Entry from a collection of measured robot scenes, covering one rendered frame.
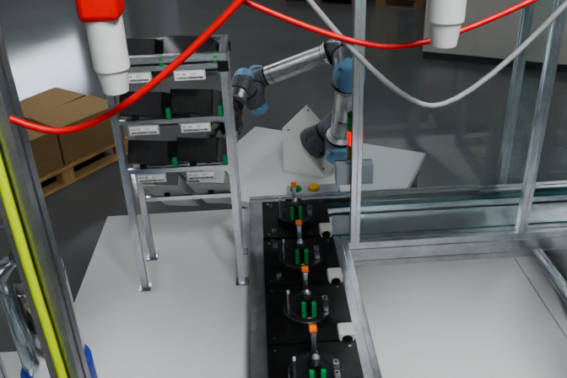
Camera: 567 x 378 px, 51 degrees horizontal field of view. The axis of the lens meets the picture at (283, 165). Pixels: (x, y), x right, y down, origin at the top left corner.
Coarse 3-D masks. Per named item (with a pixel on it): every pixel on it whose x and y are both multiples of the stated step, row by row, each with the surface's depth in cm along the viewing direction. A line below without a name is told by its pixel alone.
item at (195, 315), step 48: (144, 240) 226; (192, 240) 225; (96, 288) 203; (192, 288) 201; (240, 288) 200; (384, 288) 197; (432, 288) 196; (480, 288) 195; (528, 288) 195; (96, 336) 182; (144, 336) 182; (192, 336) 181; (240, 336) 180; (384, 336) 178; (432, 336) 177; (480, 336) 176; (528, 336) 176
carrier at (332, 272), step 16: (272, 240) 204; (288, 240) 204; (304, 240) 204; (320, 240) 203; (272, 256) 196; (288, 256) 193; (304, 256) 192; (320, 256) 192; (336, 256) 195; (272, 272) 189; (288, 272) 189; (320, 272) 188; (336, 272) 185
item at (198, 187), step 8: (224, 176) 197; (192, 184) 199; (200, 184) 199; (208, 184) 198; (216, 184) 197; (224, 184) 197; (200, 192) 210; (240, 192) 224; (208, 200) 220; (216, 200) 220; (224, 200) 219
